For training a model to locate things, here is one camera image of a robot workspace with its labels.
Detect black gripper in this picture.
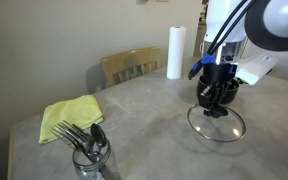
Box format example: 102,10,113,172
199,63,237,110

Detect glass lid with black knob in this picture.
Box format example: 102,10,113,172
187,104,246,143

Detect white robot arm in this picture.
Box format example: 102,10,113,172
189,0,288,113

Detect white paper towel roll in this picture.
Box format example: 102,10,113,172
167,26,186,80

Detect metal spoon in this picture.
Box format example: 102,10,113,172
91,124,107,156

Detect yellow cloth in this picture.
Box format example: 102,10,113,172
39,95,104,144

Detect glass jar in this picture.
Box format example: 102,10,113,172
72,143,122,180

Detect metal fork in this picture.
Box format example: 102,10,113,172
62,121,95,155
50,123,95,162

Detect black pot with handle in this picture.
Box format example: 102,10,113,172
197,77,239,104

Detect black cable with blue plug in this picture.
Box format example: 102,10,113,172
187,0,257,81

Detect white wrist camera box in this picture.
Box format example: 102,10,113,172
235,54,279,85

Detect wooden chair at wall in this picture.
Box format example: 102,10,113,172
102,46,160,86

